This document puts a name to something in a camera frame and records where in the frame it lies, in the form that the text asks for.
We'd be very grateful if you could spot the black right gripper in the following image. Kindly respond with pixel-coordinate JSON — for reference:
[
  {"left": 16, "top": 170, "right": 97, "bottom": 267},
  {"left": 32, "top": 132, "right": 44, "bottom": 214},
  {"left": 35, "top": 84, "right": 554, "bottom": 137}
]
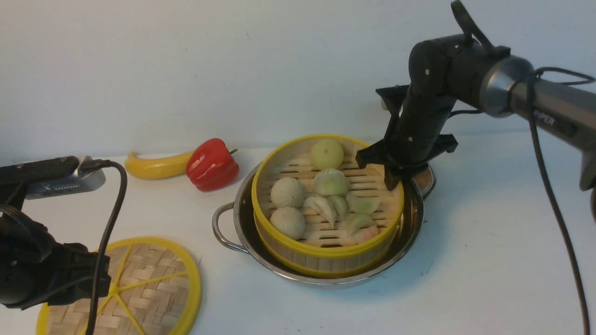
[{"left": 356, "top": 85, "right": 458, "bottom": 191}]

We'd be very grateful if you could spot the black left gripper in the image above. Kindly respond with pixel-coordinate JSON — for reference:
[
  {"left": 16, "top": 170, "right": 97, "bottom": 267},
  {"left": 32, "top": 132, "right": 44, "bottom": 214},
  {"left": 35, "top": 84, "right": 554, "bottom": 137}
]
[{"left": 0, "top": 204, "right": 111, "bottom": 310}]

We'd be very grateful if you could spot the yellow bamboo steamer basket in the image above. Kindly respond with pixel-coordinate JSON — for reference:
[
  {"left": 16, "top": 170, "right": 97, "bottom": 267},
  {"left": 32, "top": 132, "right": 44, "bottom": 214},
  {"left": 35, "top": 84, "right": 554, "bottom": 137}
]
[{"left": 251, "top": 134, "right": 405, "bottom": 278}]

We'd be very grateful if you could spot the yellow woven bamboo steamer lid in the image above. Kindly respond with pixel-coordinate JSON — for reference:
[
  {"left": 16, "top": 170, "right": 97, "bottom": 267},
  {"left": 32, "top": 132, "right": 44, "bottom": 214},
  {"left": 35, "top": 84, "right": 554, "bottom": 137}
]
[{"left": 36, "top": 237, "right": 203, "bottom": 335}]

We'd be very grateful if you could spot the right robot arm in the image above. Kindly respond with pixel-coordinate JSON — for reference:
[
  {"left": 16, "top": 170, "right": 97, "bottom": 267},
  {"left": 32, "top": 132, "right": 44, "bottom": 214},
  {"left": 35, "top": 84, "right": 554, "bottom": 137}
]
[{"left": 355, "top": 0, "right": 596, "bottom": 210}]

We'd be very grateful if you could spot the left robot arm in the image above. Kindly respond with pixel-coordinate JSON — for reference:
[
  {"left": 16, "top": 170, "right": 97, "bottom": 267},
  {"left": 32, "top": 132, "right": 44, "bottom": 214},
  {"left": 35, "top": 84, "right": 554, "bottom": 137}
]
[{"left": 0, "top": 155, "right": 106, "bottom": 310}]

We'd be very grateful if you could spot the stainless steel pot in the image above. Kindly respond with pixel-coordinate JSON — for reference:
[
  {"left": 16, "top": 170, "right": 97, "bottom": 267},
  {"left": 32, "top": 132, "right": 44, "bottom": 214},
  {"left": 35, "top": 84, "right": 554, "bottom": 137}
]
[{"left": 211, "top": 165, "right": 436, "bottom": 290}]

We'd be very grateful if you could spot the right green dumpling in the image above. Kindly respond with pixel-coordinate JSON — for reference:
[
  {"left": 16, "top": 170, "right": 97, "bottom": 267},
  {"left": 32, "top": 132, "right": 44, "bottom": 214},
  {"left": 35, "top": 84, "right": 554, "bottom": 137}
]
[{"left": 346, "top": 193, "right": 381, "bottom": 215}]

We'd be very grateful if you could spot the small green dumpling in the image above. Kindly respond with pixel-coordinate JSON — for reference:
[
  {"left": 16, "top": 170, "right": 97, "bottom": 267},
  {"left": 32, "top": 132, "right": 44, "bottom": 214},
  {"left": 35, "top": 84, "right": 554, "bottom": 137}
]
[{"left": 326, "top": 195, "right": 351, "bottom": 222}]

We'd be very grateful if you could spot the lower green dumpling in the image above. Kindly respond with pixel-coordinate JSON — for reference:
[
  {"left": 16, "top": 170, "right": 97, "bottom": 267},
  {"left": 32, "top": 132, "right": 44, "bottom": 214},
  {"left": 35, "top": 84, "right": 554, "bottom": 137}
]
[{"left": 345, "top": 213, "right": 377, "bottom": 235}]

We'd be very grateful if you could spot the large pale green dumpling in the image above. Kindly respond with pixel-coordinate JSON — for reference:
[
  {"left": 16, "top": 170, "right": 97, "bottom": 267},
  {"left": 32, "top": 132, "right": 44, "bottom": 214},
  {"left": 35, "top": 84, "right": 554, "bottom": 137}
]
[{"left": 312, "top": 168, "right": 351, "bottom": 196}]

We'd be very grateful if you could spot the pink dumpling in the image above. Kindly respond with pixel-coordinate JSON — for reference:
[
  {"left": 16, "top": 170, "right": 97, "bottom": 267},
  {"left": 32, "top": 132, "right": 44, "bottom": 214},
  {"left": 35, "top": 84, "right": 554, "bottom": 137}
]
[{"left": 350, "top": 226, "right": 379, "bottom": 244}]

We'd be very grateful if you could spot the yellow-green round bun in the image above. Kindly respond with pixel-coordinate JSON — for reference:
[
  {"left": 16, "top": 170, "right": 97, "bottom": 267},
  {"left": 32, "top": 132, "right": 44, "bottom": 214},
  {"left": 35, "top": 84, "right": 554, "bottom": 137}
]
[{"left": 310, "top": 138, "right": 344, "bottom": 170}]

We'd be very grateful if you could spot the white pleated dumpling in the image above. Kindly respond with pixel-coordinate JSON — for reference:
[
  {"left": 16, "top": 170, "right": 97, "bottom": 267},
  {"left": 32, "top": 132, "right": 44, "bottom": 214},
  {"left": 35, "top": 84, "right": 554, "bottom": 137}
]
[{"left": 303, "top": 196, "right": 337, "bottom": 229}]

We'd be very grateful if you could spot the upper white round bun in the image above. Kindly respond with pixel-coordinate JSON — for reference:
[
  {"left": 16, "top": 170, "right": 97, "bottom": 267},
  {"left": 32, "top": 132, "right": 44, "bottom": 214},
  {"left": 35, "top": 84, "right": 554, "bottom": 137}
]
[{"left": 270, "top": 177, "right": 306, "bottom": 208}]

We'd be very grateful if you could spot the white round bun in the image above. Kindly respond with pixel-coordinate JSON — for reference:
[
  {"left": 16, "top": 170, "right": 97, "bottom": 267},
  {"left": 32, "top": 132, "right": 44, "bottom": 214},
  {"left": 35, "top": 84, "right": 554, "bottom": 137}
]
[
  {"left": 270, "top": 207, "right": 306, "bottom": 241},
  {"left": 270, "top": 177, "right": 306, "bottom": 208}
]

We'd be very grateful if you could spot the lower white round bun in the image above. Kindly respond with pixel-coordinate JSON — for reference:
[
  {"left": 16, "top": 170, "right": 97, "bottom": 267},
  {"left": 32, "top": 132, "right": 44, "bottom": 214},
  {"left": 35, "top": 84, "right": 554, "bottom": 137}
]
[{"left": 270, "top": 207, "right": 306, "bottom": 241}]

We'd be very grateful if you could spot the yellow banana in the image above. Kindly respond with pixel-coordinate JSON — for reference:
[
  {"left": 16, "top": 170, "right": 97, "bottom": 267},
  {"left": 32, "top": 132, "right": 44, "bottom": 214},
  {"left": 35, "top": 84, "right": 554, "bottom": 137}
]
[{"left": 125, "top": 151, "right": 192, "bottom": 180}]

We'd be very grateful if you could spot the red bell pepper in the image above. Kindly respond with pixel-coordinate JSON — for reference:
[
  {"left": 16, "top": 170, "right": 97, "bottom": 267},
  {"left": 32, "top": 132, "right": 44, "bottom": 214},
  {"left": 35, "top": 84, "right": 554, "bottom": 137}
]
[{"left": 185, "top": 138, "right": 240, "bottom": 192}]

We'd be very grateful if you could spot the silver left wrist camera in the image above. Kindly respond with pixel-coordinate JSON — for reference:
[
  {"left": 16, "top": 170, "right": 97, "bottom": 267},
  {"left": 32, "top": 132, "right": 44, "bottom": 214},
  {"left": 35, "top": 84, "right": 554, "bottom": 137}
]
[{"left": 25, "top": 155, "right": 106, "bottom": 200}]

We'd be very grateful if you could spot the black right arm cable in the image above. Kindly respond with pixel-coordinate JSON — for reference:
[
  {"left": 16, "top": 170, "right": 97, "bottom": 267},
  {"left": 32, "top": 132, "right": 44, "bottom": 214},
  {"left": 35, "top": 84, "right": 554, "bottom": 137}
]
[{"left": 447, "top": 67, "right": 596, "bottom": 335}]

